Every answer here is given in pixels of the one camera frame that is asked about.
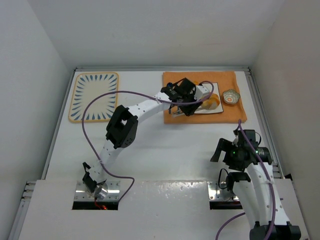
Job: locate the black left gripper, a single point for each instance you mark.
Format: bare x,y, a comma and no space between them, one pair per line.
188,107

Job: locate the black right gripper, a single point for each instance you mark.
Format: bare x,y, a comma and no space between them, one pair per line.
227,155

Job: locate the metal tongs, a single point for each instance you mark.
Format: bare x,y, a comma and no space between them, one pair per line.
179,112

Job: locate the round swirl bread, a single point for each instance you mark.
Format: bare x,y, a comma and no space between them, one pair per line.
211,103

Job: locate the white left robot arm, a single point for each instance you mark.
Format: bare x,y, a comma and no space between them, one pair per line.
122,127

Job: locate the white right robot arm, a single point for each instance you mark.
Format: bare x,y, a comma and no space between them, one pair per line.
250,185

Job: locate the white square plate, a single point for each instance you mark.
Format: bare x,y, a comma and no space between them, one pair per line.
215,88

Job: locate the blue spoon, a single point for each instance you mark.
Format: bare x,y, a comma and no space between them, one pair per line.
169,85

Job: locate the orange placemat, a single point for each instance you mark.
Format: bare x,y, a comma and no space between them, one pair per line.
226,80

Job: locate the small flower-shaped dish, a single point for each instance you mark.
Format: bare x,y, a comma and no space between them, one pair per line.
231,97

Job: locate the blue patterned rectangular tray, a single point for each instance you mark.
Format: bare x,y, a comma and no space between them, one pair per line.
94,98

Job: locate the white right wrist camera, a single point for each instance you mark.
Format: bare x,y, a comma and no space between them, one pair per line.
236,137

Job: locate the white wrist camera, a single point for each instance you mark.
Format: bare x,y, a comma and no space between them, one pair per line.
236,137
201,92

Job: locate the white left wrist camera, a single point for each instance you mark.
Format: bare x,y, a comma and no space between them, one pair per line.
201,92

